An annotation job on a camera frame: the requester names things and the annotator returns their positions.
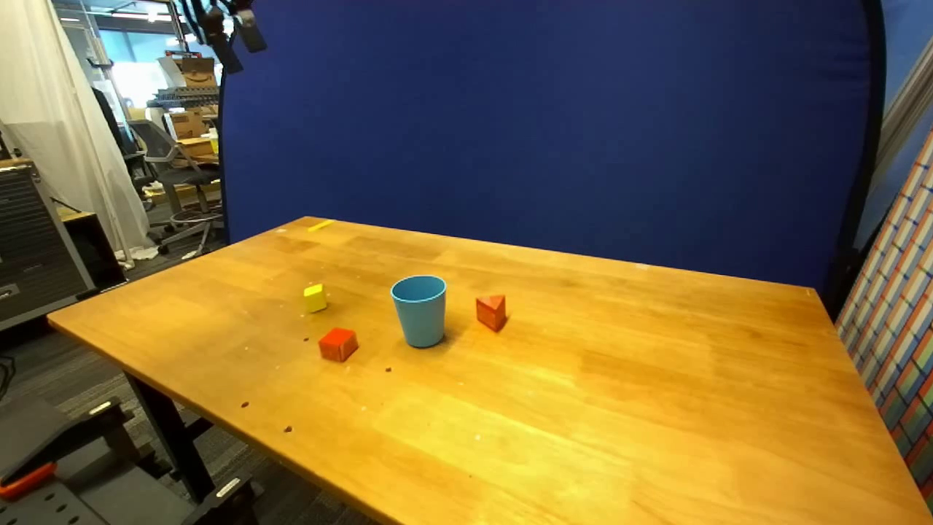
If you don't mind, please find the yellow cube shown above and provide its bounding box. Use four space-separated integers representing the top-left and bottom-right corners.
301 280 329 315

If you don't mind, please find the colourful patterned panel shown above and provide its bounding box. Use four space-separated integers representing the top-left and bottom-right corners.
833 128 933 512

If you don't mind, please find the red handle tool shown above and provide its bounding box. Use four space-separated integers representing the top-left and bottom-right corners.
0 461 58 506

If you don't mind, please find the shelf with cardboard boxes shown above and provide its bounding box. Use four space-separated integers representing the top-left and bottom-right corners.
144 46 226 169

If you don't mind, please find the black table leg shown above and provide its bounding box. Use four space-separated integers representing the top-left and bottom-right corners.
124 372 220 506

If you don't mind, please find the red cube block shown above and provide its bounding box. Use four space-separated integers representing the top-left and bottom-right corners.
316 328 363 364

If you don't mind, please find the blue plastic cup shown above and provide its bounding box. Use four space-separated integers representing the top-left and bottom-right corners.
389 272 453 351

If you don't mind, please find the black floor stand base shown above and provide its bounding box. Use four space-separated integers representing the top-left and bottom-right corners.
0 393 263 525

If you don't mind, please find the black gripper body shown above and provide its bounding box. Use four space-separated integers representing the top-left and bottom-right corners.
179 0 256 23

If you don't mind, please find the white curtain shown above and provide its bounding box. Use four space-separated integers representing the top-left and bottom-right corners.
0 0 161 267

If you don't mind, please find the black equipment case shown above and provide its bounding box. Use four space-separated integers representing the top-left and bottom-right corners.
0 159 97 334

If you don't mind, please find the red triangular block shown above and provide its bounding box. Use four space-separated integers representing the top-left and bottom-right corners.
473 291 511 335

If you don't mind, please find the dark low cabinet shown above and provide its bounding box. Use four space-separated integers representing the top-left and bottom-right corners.
58 208 128 291

